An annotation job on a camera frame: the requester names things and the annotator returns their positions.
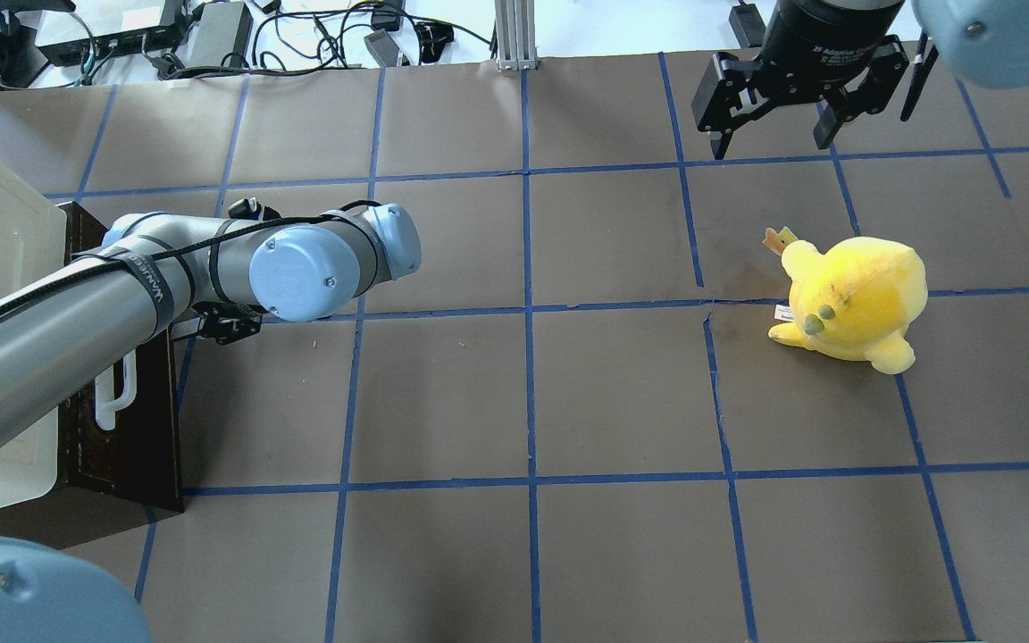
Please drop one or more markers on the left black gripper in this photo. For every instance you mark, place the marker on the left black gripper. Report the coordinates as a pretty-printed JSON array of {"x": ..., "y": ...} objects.
[{"x": 227, "y": 323}]

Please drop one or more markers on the aluminium frame post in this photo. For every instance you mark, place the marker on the aluminium frame post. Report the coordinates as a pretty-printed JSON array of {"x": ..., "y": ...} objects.
[{"x": 514, "y": 36}]

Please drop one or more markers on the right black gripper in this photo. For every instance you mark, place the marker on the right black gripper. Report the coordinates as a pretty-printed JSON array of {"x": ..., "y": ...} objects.
[{"x": 814, "y": 37}]

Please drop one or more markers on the black power adapter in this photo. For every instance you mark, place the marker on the black power adapter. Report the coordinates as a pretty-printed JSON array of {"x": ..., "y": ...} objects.
[{"x": 221, "y": 35}]

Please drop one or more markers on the white plastic drawer handle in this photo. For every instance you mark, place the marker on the white plastic drawer handle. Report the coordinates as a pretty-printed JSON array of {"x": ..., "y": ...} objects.
[{"x": 115, "y": 389}]

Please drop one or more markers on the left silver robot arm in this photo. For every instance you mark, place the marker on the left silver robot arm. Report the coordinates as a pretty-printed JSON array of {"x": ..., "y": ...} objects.
[{"x": 298, "y": 269}]

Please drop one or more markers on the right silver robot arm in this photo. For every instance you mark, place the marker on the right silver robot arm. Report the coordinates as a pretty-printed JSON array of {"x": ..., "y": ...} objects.
[{"x": 983, "y": 42}]

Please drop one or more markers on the yellow plush toy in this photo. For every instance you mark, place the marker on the yellow plush toy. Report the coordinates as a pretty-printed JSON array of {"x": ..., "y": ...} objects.
[{"x": 854, "y": 302}]

